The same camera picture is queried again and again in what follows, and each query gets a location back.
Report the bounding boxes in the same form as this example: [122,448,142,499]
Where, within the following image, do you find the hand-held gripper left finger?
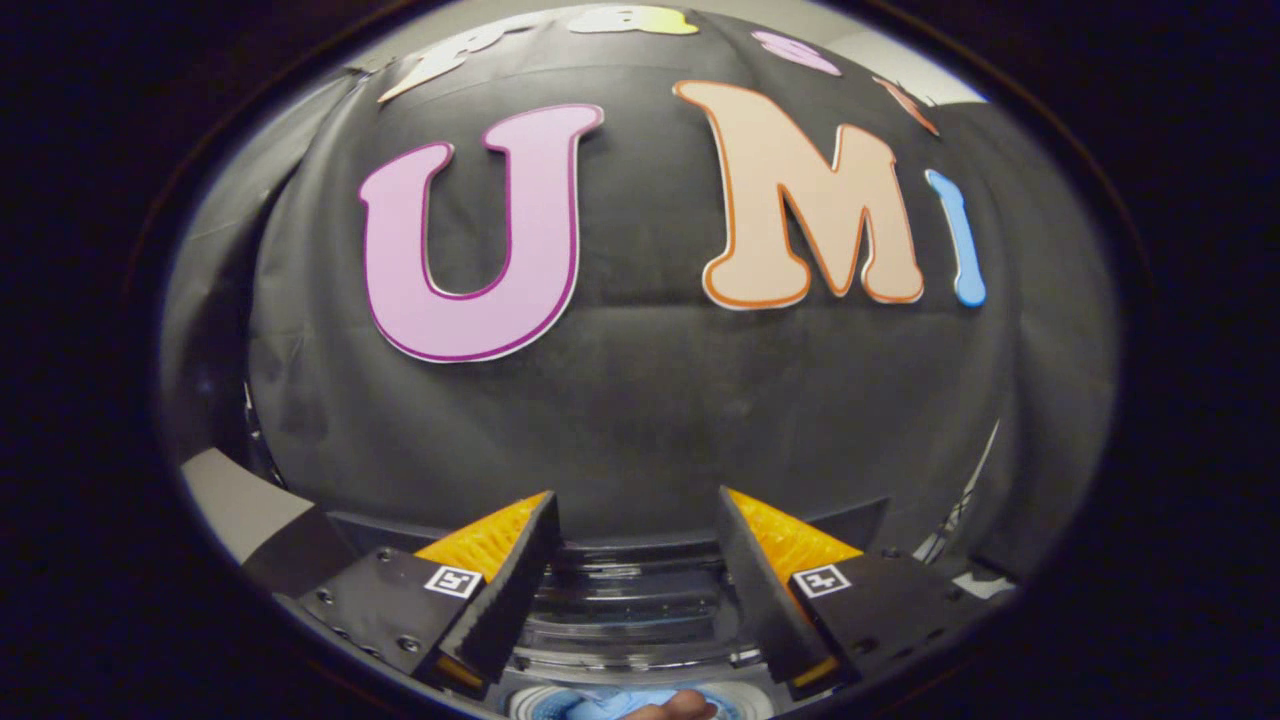
[272,490,563,701]

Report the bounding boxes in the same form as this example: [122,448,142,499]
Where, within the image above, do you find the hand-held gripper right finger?
[715,487,1001,703]

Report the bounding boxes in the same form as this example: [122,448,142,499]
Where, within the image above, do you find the grey washing machine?
[498,648,779,720]

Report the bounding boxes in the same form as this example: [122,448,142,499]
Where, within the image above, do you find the light blue garment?
[545,686,743,720]

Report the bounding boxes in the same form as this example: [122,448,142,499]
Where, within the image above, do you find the white and dark cabinet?
[180,447,358,601]

